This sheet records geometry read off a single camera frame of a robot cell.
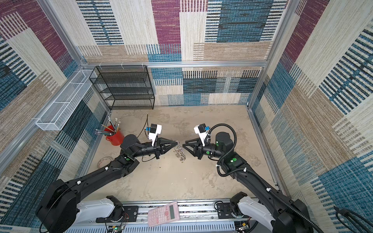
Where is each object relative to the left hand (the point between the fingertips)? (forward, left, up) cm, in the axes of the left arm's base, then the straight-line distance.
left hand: (176, 144), depth 67 cm
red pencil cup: (+18, +41, -17) cm, 48 cm away
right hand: (+2, -4, -4) cm, 6 cm away
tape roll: (+6, +48, -28) cm, 55 cm away
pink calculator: (-23, +8, -27) cm, 37 cm away
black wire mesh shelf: (+55, +41, -9) cm, 69 cm away
